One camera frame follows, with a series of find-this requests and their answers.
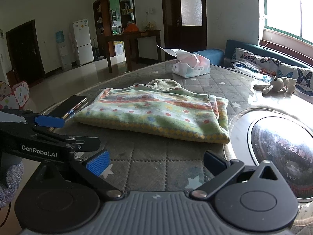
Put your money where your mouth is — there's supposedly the blue sofa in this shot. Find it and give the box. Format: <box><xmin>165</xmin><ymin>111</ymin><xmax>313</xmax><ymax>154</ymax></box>
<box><xmin>192</xmin><ymin>39</ymin><xmax>313</xmax><ymax>98</ymax></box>

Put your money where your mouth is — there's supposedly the tissue pack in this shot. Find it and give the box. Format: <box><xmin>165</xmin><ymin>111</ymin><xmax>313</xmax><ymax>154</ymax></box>
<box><xmin>157</xmin><ymin>46</ymin><xmax>211</xmax><ymax>79</ymax></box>

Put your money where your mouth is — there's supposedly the butterfly print pillow right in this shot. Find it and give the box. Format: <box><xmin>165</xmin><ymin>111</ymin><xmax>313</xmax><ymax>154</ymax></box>
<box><xmin>277</xmin><ymin>63</ymin><xmax>312</xmax><ymax>97</ymax></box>

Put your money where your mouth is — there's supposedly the window with green frame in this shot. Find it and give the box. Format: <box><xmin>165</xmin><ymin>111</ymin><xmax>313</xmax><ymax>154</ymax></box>
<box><xmin>264</xmin><ymin>0</ymin><xmax>312</xmax><ymax>45</ymax></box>

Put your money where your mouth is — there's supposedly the dark wooden door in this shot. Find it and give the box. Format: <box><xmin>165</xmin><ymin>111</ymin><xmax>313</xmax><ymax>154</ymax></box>
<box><xmin>162</xmin><ymin>0</ymin><xmax>207</xmax><ymax>53</ymax></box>

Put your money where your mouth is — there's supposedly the butterfly print pillow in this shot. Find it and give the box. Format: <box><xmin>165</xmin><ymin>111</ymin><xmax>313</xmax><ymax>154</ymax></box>
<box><xmin>277</xmin><ymin>63</ymin><xmax>312</xmax><ymax>97</ymax></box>
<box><xmin>230</xmin><ymin>47</ymin><xmax>281</xmax><ymax>81</ymax></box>

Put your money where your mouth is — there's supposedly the round induction cooktop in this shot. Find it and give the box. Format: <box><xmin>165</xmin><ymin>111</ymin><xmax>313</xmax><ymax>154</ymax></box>
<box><xmin>247</xmin><ymin>114</ymin><xmax>313</xmax><ymax>204</ymax></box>

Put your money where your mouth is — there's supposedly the dark wooden shelf unit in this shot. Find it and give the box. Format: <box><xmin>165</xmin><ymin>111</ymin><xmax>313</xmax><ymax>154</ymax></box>
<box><xmin>93</xmin><ymin>0</ymin><xmax>135</xmax><ymax>57</ymax></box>

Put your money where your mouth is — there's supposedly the dark wooden side table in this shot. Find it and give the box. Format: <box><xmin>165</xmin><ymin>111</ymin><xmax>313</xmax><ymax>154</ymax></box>
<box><xmin>102</xmin><ymin>30</ymin><xmax>162</xmax><ymax>73</ymax></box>

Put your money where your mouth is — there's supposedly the white refrigerator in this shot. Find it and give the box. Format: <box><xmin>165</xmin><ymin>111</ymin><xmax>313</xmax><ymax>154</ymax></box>
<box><xmin>71</xmin><ymin>19</ymin><xmax>94</xmax><ymax>66</ymax></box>

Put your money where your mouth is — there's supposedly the smartphone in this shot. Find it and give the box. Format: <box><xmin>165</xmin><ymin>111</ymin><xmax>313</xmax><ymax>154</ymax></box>
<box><xmin>48</xmin><ymin>96</ymin><xmax>87</xmax><ymax>119</ymax></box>

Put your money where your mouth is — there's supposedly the polka dot play tent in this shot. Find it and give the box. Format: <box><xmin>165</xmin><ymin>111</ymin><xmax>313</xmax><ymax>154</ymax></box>
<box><xmin>0</xmin><ymin>81</ymin><xmax>30</xmax><ymax>109</ymax></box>

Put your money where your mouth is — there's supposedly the gloved left hand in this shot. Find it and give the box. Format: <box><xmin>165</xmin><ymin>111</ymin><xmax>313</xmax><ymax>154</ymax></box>
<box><xmin>1</xmin><ymin>154</ymin><xmax>24</xmax><ymax>208</ymax></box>

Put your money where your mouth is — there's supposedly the butterfly print pillow left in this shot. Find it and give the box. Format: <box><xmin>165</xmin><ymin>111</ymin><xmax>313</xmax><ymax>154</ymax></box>
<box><xmin>230</xmin><ymin>47</ymin><xmax>281</xmax><ymax>81</ymax></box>

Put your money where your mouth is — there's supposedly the colourful patterned child garment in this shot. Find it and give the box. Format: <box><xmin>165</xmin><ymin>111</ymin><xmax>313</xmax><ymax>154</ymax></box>
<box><xmin>74</xmin><ymin>79</ymin><xmax>230</xmax><ymax>144</ymax></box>

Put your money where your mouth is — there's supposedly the white plush bunny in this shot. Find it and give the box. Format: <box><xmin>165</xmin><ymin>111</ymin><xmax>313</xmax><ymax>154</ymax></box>
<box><xmin>253</xmin><ymin>76</ymin><xmax>297</xmax><ymax>95</ymax></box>

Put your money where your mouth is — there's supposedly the water dispenser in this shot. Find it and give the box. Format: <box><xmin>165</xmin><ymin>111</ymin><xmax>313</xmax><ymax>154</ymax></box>
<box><xmin>55</xmin><ymin>31</ymin><xmax>72</xmax><ymax>71</ymax></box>

